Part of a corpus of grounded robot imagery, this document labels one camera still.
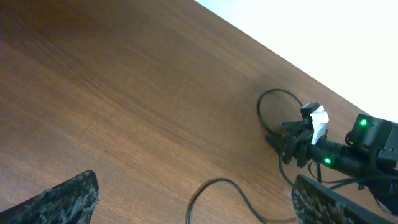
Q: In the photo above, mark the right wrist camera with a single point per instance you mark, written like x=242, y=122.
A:
x=317, y=118

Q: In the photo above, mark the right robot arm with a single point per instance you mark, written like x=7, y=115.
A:
x=368, y=155

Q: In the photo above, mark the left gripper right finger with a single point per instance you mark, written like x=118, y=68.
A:
x=314, y=203

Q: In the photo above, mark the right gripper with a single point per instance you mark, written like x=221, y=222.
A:
x=293, y=141

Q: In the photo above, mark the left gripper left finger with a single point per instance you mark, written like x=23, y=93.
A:
x=72, y=201

